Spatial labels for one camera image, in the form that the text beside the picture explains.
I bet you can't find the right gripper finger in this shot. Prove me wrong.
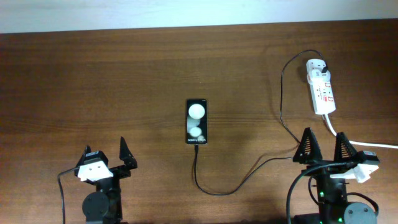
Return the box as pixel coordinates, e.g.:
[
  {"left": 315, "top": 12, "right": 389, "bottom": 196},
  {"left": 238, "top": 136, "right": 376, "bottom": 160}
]
[
  {"left": 333, "top": 132, "right": 358, "bottom": 162},
  {"left": 293, "top": 128, "right": 323, "bottom": 164}
]

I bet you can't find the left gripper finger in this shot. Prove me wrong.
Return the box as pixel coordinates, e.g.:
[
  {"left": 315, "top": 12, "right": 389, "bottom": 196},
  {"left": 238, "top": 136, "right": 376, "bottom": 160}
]
[
  {"left": 119, "top": 136, "right": 137, "bottom": 169},
  {"left": 76, "top": 145, "right": 108, "bottom": 167}
]

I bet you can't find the black Samsung flip phone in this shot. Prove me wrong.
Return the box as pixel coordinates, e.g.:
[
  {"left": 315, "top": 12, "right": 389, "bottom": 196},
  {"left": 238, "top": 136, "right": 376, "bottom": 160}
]
[{"left": 185, "top": 99, "right": 208, "bottom": 145}]

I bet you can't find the black USB charging cable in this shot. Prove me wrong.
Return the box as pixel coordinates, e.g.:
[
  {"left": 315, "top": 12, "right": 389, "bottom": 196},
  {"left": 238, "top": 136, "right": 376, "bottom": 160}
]
[{"left": 193, "top": 49, "right": 329, "bottom": 197}]

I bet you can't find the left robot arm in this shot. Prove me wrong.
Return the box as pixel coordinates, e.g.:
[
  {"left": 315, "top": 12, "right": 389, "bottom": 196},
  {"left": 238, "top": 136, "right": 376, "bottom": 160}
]
[{"left": 75, "top": 138, "right": 137, "bottom": 224}]

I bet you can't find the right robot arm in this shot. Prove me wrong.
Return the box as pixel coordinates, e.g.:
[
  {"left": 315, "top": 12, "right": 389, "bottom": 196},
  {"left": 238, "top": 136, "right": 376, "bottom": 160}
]
[{"left": 286, "top": 128, "right": 380, "bottom": 224}]

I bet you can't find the white USB charger adapter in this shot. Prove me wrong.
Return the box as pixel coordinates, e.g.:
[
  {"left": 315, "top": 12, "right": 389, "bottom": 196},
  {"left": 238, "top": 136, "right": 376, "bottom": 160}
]
[{"left": 306, "top": 59, "right": 331, "bottom": 84}]

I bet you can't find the white power strip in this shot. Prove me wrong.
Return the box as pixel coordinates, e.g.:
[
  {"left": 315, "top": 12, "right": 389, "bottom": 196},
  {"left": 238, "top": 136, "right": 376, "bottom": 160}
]
[{"left": 307, "top": 75, "right": 336, "bottom": 115}]

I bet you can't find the left camera black cable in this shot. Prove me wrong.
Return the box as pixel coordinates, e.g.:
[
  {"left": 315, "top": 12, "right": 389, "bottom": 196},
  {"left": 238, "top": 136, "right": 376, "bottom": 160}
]
[{"left": 57, "top": 167, "right": 78, "bottom": 224}]

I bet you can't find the camera black cable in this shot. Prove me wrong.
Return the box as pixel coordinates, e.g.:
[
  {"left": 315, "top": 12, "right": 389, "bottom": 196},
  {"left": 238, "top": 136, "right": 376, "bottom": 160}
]
[
  {"left": 285, "top": 161, "right": 352, "bottom": 224},
  {"left": 57, "top": 167, "right": 78, "bottom": 224}
]

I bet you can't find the white power strip cord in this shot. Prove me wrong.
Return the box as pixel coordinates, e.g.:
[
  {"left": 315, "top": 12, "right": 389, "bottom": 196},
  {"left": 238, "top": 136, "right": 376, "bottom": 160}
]
[{"left": 322, "top": 113, "right": 398, "bottom": 149}]

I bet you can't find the right camera black cable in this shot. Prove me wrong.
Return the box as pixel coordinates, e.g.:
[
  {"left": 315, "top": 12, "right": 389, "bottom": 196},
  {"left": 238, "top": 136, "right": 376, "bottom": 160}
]
[{"left": 285, "top": 161, "right": 352, "bottom": 224}]

